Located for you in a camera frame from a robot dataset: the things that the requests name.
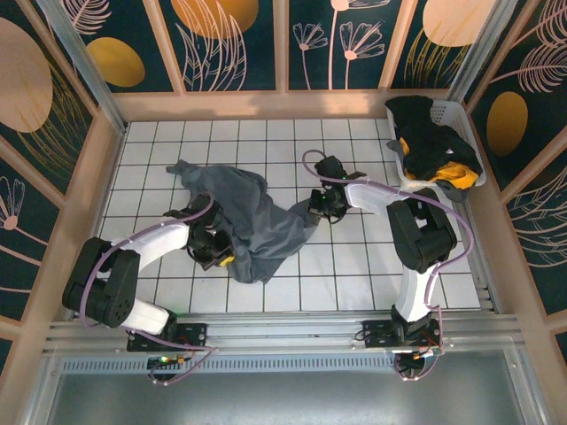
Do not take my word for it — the gray t-shirt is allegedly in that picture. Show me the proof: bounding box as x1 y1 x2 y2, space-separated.
166 159 322 285

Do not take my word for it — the dark gray garment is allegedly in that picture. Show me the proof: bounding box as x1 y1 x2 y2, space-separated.
387 138 471 205

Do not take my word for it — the yellow t-shirt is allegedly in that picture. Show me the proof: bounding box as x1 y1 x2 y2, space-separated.
398 136 481 191

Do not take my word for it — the white plastic laundry basket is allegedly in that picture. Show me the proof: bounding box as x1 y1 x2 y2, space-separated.
384 99 488 194

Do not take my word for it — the grey metal sheet panel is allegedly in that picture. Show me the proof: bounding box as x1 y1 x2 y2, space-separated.
42 349 547 425

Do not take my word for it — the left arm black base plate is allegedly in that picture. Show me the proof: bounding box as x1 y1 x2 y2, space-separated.
126 321 209 353

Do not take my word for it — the aluminium rail frame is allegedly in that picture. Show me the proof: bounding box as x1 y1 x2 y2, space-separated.
42 311 526 356

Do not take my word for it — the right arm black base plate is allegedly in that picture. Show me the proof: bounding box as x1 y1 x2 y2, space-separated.
361 318 444 353

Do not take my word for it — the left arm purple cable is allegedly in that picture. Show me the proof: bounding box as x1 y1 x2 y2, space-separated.
79 192 219 386

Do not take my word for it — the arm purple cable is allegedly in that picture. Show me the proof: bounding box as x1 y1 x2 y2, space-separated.
79 192 219 386
301 149 477 383

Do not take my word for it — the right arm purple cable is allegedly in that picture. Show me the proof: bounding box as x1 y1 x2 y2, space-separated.
301 149 477 383

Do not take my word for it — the aluminium corner post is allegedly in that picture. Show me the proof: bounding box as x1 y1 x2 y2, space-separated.
446 0 520 105
35 0 130 135

